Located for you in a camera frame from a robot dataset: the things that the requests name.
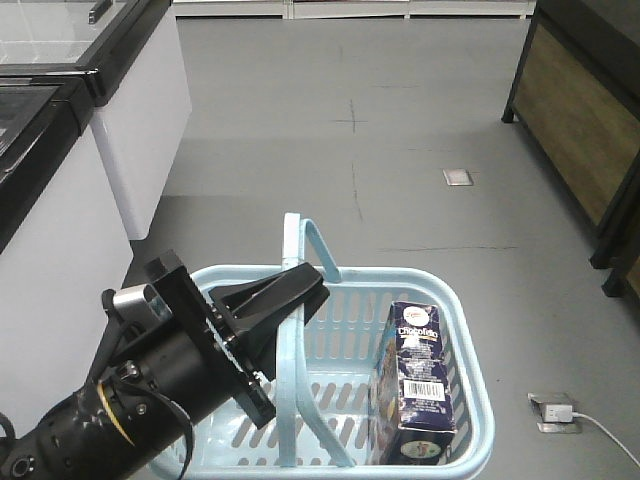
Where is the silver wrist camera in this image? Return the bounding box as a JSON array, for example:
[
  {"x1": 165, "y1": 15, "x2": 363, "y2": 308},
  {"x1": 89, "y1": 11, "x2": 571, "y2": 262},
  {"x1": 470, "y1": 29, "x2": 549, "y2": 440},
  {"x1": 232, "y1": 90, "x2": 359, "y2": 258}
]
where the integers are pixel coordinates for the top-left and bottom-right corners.
[{"x1": 103, "y1": 283, "x2": 173, "y2": 332}]

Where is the steel floor socket plate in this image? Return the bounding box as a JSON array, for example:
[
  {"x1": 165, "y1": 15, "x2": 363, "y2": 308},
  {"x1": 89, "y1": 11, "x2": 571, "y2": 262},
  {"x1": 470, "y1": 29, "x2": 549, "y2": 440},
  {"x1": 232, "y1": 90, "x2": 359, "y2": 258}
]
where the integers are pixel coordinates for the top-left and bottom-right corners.
[{"x1": 443, "y1": 168, "x2": 474, "y2": 187}]

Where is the open floor socket box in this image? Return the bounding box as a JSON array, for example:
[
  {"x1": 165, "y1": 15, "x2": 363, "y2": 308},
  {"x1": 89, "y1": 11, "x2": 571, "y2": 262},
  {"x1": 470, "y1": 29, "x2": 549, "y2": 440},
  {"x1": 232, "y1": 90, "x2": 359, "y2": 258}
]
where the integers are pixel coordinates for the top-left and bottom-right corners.
[{"x1": 527, "y1": 392, "x2": 582, "y2": 434}]

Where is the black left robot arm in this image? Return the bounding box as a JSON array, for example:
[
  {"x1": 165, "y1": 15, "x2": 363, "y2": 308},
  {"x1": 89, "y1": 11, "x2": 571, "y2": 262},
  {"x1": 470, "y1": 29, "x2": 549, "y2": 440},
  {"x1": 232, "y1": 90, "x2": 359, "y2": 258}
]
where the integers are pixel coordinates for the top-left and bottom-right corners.
[{"x1": 1, "y1": 251, "x2": 329, "y2": 479}]

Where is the white power adapter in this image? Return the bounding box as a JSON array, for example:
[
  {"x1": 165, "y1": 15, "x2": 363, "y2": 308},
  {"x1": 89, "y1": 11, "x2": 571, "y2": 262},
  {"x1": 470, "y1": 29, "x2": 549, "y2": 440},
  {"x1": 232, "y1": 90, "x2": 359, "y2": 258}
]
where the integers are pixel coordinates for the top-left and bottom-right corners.
[{"x1": 541, "y1": 402, "x2": 574, "y2": 424}]

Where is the white chest freezer far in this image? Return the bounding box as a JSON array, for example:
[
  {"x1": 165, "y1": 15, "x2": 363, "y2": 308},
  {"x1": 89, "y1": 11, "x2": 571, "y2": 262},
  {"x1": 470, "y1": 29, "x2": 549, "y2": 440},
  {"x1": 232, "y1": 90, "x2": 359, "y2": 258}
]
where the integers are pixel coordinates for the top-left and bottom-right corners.
[{"x1": 1, "y1": 1, "x2": 192, "y2": 240}]

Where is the wooden black-framed display stand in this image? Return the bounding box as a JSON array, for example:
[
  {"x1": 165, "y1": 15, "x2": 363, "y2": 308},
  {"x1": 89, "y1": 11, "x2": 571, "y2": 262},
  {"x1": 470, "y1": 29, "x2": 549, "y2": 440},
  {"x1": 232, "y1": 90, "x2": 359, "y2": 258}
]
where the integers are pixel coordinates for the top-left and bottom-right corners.
[{"x1": 502, "y1": 1, "x2": 639, "y2": 298}]

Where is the white chest freezer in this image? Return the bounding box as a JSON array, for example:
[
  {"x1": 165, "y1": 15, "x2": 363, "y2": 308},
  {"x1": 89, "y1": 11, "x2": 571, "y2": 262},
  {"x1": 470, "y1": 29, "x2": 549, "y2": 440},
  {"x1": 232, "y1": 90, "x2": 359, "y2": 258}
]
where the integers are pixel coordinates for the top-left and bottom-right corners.
[
  {"x1": 1, "y1": 1, "x2": 192, "y2": 240},
  {"x1": 1, "y1": 79, "x2": 132, "y2": 435}
]

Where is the white chest freezer near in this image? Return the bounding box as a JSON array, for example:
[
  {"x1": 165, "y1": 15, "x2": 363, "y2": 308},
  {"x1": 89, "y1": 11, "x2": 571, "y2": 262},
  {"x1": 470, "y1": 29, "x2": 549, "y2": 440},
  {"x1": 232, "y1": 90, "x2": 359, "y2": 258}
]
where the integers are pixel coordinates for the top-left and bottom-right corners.
[{"x1": 1, "y1": 79, "x2": 132, "y2": 435}]

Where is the white store shelving unit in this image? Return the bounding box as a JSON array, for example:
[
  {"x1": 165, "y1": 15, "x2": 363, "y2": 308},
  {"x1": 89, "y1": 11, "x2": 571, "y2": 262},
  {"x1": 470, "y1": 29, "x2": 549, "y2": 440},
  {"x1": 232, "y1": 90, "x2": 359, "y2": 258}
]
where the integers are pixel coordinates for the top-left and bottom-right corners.
[{"x1": 173, "y1": 0, "x2": 536, "y2": 20}]

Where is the white power cable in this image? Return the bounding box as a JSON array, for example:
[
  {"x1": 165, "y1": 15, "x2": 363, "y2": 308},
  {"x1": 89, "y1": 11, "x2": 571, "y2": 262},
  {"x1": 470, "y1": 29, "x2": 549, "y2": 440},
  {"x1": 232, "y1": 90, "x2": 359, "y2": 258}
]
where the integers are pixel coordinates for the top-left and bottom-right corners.
[{"x1": 570, "y1": 411, "x2": 640, "y2": 469}]

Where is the blue Chocofello cookie box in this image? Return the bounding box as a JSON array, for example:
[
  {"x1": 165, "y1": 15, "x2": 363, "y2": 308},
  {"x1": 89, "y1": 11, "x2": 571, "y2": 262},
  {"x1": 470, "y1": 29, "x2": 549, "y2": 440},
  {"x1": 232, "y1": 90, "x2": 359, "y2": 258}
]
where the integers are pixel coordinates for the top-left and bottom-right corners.
[{"x1": 366, "y1": 301, "x2": 457, "y2": 465}]

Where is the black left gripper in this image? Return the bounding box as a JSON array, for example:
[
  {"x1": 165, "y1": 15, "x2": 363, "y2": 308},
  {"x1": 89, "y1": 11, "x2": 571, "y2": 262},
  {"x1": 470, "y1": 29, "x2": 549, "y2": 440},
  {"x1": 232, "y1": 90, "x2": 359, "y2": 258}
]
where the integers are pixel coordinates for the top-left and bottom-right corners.
[{"x1": 134, "y1": 249, "x2": 332, "y2": 429}]

